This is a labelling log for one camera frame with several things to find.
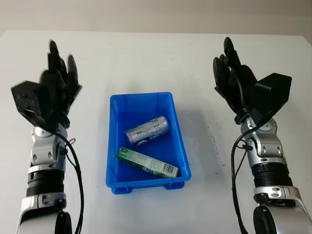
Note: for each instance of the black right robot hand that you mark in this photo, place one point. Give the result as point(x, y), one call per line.
point(236, 83)

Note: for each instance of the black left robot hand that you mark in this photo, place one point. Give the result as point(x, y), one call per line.
point(57, 90)

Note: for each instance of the green toothpaste box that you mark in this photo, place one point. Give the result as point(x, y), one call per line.
point(148, 163)

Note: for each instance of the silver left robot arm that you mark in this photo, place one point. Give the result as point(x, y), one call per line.
point(46, 165)

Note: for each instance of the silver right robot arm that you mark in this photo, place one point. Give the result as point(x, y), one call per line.
point(268, 161)

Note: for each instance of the blue plastic tray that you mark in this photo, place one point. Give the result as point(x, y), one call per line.
point(175, 136)

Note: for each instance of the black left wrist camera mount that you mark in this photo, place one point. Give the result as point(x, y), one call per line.
point(29, 102)

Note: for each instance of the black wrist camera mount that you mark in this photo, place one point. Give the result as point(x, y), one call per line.
point(29, 102)
point(273, 95)

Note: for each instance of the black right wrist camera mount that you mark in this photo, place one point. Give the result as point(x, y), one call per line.
point(273, 95)

